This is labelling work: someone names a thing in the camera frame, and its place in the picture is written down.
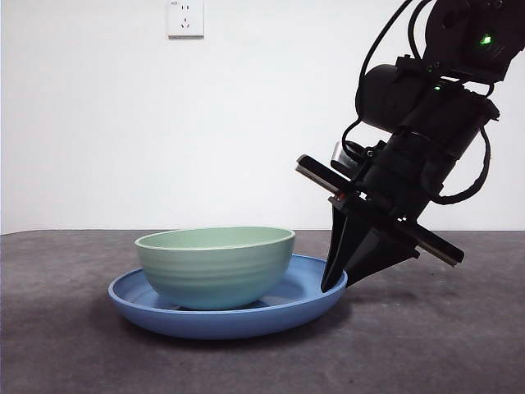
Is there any blue round plate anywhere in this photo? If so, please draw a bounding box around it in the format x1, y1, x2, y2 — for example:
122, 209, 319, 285
107, 253, 349, 341

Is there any white wall socket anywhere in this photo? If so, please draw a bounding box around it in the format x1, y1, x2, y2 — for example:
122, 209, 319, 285
166, 0, 205, 41

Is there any green ribbed bowl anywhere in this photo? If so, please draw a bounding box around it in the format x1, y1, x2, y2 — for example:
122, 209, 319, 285
134, 226, 297, 311

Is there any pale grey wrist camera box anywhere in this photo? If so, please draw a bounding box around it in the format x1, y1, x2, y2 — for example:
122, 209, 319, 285
330, 140, 360, 178

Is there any thin black cable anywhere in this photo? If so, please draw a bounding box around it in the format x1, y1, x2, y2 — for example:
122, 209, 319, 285
340, 0, 423, 159

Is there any braided black cable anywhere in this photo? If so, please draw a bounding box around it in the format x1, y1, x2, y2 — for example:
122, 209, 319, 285
434, 122, 493, 205

